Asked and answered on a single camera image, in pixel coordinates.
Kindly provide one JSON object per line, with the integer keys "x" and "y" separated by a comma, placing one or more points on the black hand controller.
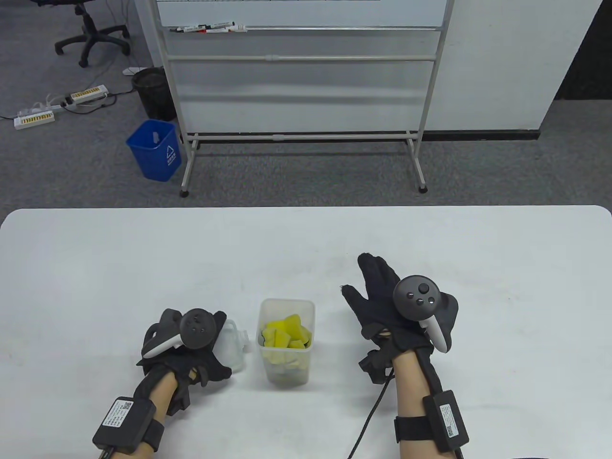
{"x": 196, "y": 327}
{"x": 416, "y": 296}

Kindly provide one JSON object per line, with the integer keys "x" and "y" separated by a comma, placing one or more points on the whiteboard on metal stand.
{"x": 306, "y": 12}

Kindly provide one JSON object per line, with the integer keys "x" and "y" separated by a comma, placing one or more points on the blue plastic bin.
{"x": 153, "y": 158}

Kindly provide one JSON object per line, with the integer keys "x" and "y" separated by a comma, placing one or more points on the white power strip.
{"x": 88, "y": 93}
{"x": 33, "y": 119}

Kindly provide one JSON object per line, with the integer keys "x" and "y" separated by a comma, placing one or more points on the white power strips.
{"x": 115, "y": 98}

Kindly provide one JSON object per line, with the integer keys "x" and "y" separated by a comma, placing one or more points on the person's right forearm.
{"x": 416, "y": 382}

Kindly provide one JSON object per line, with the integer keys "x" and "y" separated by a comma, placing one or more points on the person's right hand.
{"x": 377, "y": 296}

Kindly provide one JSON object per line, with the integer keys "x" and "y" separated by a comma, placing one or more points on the small white floor object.
{"x": 130, "y": 71}

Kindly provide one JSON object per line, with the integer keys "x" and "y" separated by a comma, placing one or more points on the person's left forearm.
{"x": 160, "y": 406}

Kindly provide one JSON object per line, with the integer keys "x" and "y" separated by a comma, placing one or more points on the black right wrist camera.
{"x": 375, "y": 366}

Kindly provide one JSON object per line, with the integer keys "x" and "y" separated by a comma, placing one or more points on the black left hand controller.
{"x": 196, "y": 327}

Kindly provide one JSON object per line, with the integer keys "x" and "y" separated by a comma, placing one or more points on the black mesh wastebasket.
{"x": 153, "y": 91}

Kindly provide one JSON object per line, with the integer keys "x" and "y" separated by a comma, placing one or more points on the black right hand controller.
{"x": 416, "y": 296}

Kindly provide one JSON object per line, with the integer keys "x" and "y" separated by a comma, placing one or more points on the clear plastic airtight container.
{"x": 265, "y": 373}

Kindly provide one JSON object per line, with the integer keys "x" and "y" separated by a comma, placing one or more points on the clear plastic container lid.
{"x": 234, "y": 346}

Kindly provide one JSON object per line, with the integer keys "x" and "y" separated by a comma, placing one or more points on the black office chair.
{"x": 91, "y": 33}

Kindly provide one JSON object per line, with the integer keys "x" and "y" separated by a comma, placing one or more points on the person's left hand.
{"x": 210, "y": 363}

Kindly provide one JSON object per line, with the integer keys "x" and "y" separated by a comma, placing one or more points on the black wrist box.
{"x": 447, "y": 420}
{"x": 124, "y": 423}

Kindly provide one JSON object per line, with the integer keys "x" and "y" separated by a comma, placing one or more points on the black right wrist box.
{"x": 447, "y": 420}

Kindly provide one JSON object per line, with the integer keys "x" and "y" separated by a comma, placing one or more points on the black left wrist box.
{"x": 124, "y": 423}

